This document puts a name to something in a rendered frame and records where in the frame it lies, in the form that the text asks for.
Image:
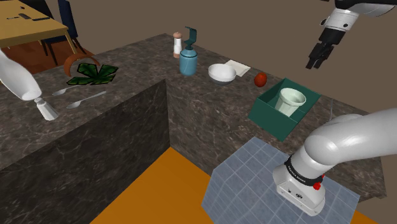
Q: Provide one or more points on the wooden dining table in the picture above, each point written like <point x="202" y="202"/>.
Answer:
<point x="28" y="29"/>

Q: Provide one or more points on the white bowl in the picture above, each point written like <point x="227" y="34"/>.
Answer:
<point x="221" y="73"/>

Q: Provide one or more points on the white napkin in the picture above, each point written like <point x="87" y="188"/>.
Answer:
<point x="240" y="67"/>

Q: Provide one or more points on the small silver spoon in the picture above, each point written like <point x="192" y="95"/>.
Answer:
<point x="60" y="91"/>

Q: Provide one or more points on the large silver spoon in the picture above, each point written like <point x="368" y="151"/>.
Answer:
<point x="82" y="100"/>

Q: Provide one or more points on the red apple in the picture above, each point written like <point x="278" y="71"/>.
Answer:
<point x="260" y="79"/>

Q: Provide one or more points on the green leafy plant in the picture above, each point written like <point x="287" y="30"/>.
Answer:
<point x="93" y="74"/>

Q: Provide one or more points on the white grinder with wooden top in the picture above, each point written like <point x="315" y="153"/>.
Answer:
<point x="177" y="46"/>

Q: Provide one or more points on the large white bottle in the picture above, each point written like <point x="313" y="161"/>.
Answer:
<point x="18" y="80"/>

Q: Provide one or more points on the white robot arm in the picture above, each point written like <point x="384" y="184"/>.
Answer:
<point x="338" y="145"/>

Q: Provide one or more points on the green open box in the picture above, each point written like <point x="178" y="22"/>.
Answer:
<point x="270" y="116"/>

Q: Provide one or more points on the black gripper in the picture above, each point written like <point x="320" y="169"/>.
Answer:
<point x="331" y="36"/>

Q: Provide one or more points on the blue soap dispenser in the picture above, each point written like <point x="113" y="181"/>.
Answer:
<point x="188" y="62"/>

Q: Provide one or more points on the white salt shaker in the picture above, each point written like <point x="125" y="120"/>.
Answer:
<point x="46" y="110"/>

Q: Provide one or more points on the brown curved pot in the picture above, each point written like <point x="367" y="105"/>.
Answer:
<point x="73" y="60"/>

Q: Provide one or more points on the pale green cup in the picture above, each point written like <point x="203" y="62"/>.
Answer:
<point x="290" y="100"/>

